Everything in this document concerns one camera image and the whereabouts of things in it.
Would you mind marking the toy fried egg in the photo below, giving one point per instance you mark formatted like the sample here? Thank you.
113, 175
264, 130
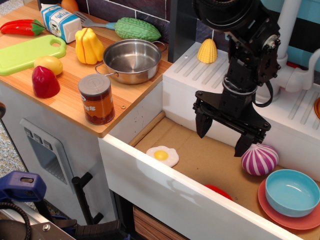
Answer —
165, 155

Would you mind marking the black oven door handle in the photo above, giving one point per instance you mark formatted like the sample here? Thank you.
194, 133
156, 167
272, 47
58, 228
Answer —
78, 184

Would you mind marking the coral pink plate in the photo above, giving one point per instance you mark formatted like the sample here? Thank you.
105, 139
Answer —
307, 222

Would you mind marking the white toy sink basin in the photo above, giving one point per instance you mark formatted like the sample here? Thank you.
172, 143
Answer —
177, 196

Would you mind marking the green toy bitter gourd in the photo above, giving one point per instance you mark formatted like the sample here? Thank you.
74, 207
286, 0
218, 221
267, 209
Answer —
132, 28

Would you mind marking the grey oven control panel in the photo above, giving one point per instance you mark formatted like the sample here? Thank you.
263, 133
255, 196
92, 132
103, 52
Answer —
45, 155

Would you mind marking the toy milk carton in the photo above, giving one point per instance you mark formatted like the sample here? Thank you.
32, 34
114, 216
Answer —
60, 22

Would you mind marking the green cutting board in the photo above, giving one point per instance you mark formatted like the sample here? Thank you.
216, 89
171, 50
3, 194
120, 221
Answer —
21, 56

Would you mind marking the orange item at right edge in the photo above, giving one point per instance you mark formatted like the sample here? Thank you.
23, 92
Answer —
316, 107

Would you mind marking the stainless steel pot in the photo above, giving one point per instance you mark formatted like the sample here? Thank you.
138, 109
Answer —
132, 61

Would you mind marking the orange toy fruit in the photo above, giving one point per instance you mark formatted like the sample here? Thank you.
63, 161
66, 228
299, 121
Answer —
70, 5

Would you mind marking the grey toy spatula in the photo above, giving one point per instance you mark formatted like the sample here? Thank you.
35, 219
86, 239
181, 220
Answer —
86, 22

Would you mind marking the brown toy food can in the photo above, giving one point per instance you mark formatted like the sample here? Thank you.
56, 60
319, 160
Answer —
97, 100

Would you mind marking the yellow toy bell pepper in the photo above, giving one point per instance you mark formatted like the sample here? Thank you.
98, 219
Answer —
89, 49

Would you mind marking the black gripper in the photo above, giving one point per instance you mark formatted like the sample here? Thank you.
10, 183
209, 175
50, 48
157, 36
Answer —
234, 110

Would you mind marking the dark red toy pepper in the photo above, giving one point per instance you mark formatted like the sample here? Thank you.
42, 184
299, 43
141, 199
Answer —
44, 82

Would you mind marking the blue clamp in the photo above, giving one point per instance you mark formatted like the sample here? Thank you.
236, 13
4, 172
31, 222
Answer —
23, 187

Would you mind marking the yellow toy corn piece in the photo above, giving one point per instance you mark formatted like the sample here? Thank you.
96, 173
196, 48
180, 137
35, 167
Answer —
207, 52

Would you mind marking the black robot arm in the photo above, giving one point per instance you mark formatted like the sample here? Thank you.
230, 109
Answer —
254, 39

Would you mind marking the yellow toy potato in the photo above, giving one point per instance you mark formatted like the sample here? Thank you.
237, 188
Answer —
50, 62

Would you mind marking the purple striped toy onion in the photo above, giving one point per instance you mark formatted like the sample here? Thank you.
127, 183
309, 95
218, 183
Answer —
259, 160

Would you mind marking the red toy item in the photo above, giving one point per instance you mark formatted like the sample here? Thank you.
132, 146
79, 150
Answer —
219, 191

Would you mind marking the light blue bowl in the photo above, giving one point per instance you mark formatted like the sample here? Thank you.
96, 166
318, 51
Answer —
291, 193

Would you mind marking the red toy chili pepper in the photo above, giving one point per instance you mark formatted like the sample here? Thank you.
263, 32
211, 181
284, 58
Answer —
25, 27

